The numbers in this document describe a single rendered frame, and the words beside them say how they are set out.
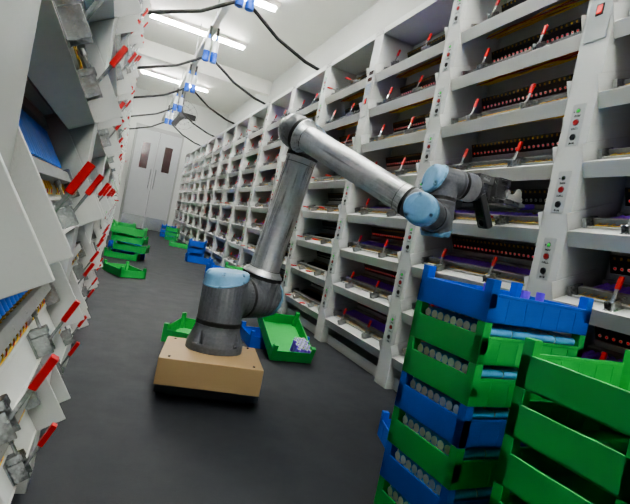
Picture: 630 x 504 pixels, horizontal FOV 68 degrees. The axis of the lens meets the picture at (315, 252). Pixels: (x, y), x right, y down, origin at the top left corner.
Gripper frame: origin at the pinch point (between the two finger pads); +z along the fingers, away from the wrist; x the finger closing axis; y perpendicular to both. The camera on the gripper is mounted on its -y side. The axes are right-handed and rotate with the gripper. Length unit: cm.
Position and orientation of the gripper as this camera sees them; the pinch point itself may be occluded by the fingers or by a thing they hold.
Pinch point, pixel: (518, 207)
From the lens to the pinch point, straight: 170.6
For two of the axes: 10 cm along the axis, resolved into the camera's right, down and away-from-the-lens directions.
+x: -3.7, -1.1, 9.2
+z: 9.1, 1.6, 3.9
